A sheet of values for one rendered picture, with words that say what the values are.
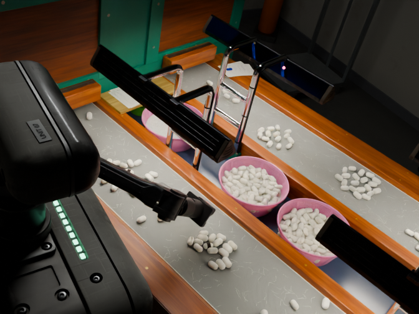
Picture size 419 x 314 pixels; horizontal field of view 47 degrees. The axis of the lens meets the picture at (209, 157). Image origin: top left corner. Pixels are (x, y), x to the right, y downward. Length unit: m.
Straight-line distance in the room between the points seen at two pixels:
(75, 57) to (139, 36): 0.31
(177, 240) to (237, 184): 0.37
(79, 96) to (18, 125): 1.46
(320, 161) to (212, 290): 0.81
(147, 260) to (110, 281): 0.89
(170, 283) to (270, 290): 0.31
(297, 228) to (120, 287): 1.21
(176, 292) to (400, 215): 0.95
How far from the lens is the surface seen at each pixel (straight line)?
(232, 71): 2.41
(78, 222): 0.65
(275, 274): 1.57
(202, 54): 2.35
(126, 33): 2.05
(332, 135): 2.18
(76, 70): 1.98
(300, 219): 1.76
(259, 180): 1.84
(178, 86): 1.71
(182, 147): 1.96
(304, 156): 2.04
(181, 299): 1.42
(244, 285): 1.52
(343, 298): 1.57
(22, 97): 0.53
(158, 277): 1.45
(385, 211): 1.96
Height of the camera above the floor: 1.94
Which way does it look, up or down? 40 degrees down
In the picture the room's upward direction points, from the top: 13 degrees clockwise
